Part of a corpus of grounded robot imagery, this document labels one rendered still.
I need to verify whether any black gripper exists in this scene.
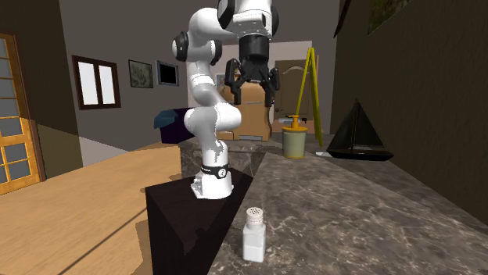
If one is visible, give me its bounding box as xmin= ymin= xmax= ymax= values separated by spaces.
xmin=224 ymin=34 xmax=282 ymax=109

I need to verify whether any dark robot stand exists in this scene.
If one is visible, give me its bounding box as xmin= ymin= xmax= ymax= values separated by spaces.
xmin=145 ymin=167 xmax=254 ymax=275

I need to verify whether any black model sailboat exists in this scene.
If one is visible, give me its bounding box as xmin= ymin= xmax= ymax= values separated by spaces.
xmin=326 ymin=98 xmax=395 ymax=162

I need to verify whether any green jar with yellow plunger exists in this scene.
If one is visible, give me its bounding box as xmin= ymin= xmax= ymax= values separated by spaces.
xmin=282 ymin=115 xmax=309 ymax=159

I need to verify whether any white salt shaker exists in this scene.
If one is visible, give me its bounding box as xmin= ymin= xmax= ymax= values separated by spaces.
xmin=242 ymin=206 xmax=267 ymax=264

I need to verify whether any purple box with blue lid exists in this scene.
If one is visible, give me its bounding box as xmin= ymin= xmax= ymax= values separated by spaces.
xmin=153 ymin=107 xmax=196 ymax=145

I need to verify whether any tan cardboard cabinet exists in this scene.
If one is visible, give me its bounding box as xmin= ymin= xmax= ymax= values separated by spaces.
xmin=215 ymin=81 xmax=274 ymax=143

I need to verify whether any wooden glass door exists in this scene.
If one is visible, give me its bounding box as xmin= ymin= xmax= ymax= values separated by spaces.
xmin=0 ymin=33 xmax=47 ymax=196

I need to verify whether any brown arched door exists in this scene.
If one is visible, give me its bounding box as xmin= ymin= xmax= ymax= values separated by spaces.
xmin=274 ymin=59 xmax=310 ymax=123

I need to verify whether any black framed wall picture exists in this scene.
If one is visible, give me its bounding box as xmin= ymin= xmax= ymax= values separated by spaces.
xmin=156 ymin=59 xmax=181 ymax=88

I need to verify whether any large green wall picture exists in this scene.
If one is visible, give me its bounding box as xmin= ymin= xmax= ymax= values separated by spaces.
xmin=366 ymin=0 xmax=414 ymax=37

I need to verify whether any dark framed window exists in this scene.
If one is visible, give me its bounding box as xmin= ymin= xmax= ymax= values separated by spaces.
xmin=71 ymin=55 xmax=122 ymax=112

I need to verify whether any yellow easel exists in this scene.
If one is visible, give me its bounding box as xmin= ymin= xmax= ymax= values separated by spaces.
xmin=295 ymin=47 xmax=324 ymax=148

